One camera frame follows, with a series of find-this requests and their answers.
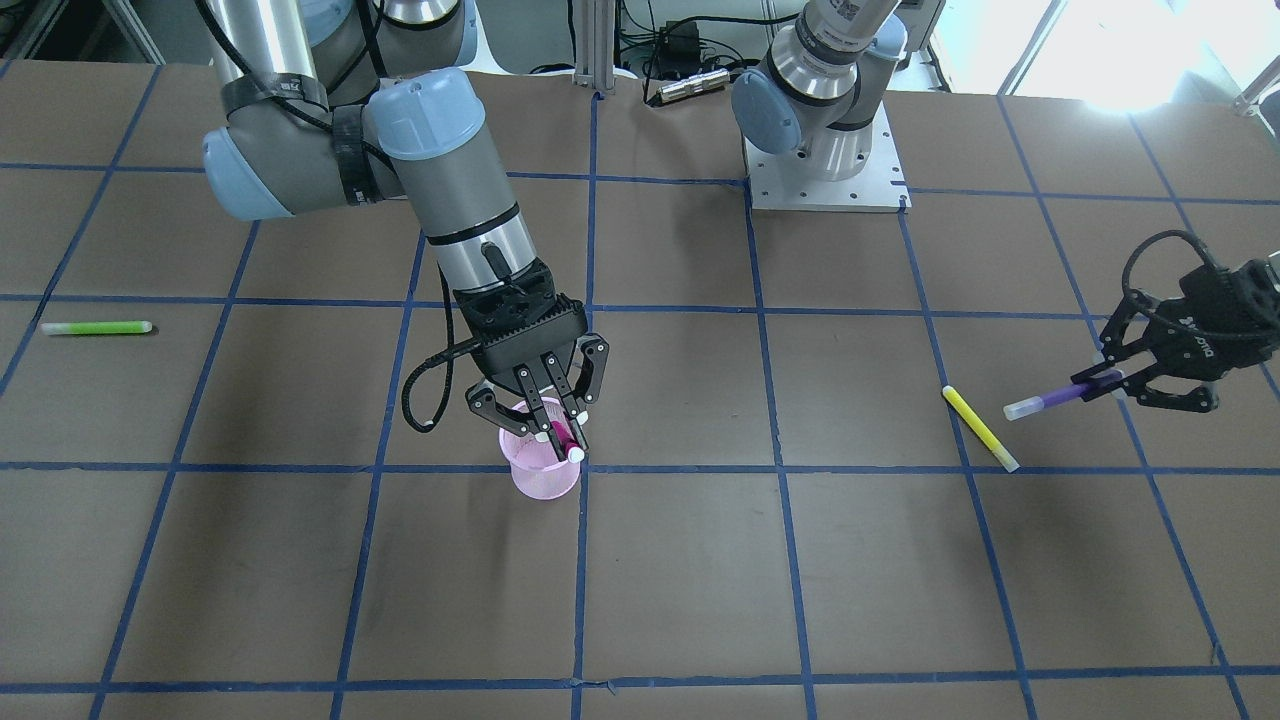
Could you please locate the green pen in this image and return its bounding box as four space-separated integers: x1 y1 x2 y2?
38 320 154 337

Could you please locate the silver metal cylinder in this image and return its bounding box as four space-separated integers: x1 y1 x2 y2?
650 68 731 108

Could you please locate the yellow pen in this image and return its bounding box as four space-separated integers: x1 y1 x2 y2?
941 386 1021 473

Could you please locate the pink mesh cup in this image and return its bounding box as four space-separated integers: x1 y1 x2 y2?
498 396 582 500

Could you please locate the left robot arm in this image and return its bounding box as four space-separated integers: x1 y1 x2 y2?
731 1 1277 420

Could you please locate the purple pen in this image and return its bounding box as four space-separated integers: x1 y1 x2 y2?
1004 369 1124 421

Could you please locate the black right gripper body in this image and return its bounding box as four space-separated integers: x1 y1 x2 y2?
453 258 588 386

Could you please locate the pink pen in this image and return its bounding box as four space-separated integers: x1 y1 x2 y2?
550 421 586 462

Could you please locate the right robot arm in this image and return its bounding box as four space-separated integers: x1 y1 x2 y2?
196 1 608 461

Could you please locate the black power adapter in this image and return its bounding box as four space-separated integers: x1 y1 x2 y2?
657 20 701 61

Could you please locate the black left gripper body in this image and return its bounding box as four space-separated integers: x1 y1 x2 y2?
1140 255 1277 383

